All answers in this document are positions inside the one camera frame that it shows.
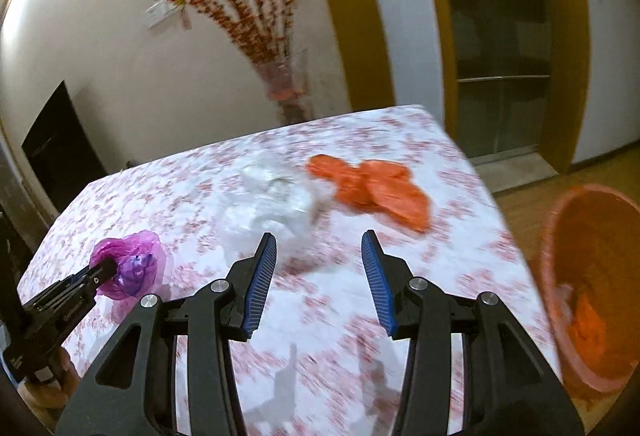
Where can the white wall switch plate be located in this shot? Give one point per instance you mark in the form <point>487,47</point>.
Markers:
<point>158,12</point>

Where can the clear glass vase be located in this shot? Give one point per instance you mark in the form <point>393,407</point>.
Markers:
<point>286,85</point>

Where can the wooden glass door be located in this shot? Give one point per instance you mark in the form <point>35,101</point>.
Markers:
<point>515,76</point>

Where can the purple plastic bag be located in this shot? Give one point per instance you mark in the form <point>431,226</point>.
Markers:
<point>140,263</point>

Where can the orange plastic bag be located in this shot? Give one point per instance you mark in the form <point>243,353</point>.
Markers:
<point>375,185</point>

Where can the clear white plastic bag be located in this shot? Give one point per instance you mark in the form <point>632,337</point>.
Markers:
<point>275,197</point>

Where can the floral white tablecloth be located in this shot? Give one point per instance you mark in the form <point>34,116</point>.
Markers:
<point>319,363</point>

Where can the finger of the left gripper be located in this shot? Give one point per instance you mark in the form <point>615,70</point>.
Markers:
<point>93,276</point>
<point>111,271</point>

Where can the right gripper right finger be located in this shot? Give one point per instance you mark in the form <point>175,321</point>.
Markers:
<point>509,387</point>

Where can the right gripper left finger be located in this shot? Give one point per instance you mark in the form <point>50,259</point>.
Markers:
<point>130,388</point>

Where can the black television screen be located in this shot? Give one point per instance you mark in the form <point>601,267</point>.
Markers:
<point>59,151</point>

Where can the orange trash inside bin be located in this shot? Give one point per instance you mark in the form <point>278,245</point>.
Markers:
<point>586,325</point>

